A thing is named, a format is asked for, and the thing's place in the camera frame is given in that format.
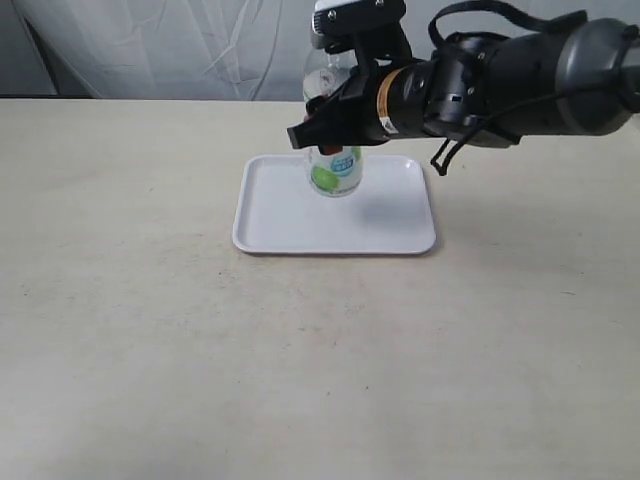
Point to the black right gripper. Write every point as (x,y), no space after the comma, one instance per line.
(393,107)

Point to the clear plastic lime drink bottle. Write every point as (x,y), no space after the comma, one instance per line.
(340,174)

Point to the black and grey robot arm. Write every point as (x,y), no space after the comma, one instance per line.
(485,90)

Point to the white rectangular plastic tray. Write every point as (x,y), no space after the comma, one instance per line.
(278,211)

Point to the grey-blue wrinkled backdrop cloth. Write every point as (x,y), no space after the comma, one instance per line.
(229,50)

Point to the wrist camera with silver bracket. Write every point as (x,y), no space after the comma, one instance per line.
(370,28)

